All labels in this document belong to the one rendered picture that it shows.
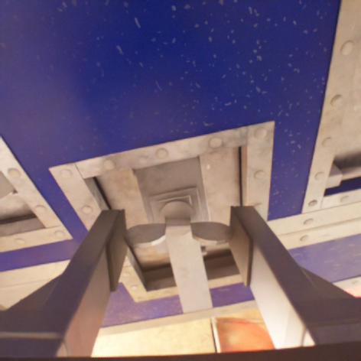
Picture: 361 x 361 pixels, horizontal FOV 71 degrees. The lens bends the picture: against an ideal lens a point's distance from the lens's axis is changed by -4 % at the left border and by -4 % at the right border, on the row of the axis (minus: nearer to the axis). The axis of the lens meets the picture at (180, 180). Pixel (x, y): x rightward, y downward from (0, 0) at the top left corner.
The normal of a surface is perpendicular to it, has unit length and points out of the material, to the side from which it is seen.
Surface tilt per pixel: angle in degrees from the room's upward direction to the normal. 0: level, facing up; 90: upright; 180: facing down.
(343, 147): 90
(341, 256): 90
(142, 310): 90
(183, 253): 90
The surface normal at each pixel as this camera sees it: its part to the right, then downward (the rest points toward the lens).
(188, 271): 0.04, 0.29
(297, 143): 0.11, 0.65
